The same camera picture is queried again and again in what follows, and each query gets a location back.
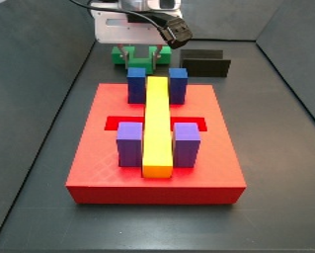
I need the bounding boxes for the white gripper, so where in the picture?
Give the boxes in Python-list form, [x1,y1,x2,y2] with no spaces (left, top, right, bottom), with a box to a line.
[91,2,182,69]

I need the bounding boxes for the green bridge-shaped object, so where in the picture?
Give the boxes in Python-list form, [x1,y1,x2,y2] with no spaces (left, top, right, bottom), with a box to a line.
[111,45,171,74]

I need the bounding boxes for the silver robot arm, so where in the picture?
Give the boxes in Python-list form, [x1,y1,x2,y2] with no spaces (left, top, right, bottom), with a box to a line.
[91,0,192,73]

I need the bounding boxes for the black angled fixture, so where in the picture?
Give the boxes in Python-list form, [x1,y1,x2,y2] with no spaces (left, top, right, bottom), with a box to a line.
[179,49,231,78]

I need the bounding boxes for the red base board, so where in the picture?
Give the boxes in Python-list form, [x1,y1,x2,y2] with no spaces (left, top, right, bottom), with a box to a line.
[65,84,247,205]

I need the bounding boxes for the blue block left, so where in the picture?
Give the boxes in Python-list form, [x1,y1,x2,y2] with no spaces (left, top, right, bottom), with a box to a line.
[127,67,147,104]

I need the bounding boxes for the blue block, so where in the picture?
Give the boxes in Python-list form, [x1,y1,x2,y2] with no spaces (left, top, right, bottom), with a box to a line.
[168,68,188,105]
[127,67,147,104]

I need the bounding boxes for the blue block right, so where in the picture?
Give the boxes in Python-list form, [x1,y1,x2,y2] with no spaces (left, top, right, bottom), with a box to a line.
[168,68,188,105]

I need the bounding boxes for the purple block left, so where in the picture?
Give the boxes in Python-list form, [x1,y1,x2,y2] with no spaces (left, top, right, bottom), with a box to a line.
[116,122,143,167]

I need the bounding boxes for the purple block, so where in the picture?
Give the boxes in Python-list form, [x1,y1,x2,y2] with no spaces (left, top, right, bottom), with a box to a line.
[116,122,143,167]
[172,123,200,168]

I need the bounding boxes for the yellow long bar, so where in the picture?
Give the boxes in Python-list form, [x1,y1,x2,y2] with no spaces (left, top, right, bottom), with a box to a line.
[143,76,172,178]

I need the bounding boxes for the purple block right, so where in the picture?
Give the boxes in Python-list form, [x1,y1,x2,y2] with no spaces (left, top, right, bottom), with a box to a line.
[172,123,200,168]

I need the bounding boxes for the black camera cable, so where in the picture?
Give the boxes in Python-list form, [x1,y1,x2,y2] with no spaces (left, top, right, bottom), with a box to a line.
[68,0,170,34]

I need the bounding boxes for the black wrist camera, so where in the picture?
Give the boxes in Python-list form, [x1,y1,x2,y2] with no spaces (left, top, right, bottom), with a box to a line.
[158,17,192,49]

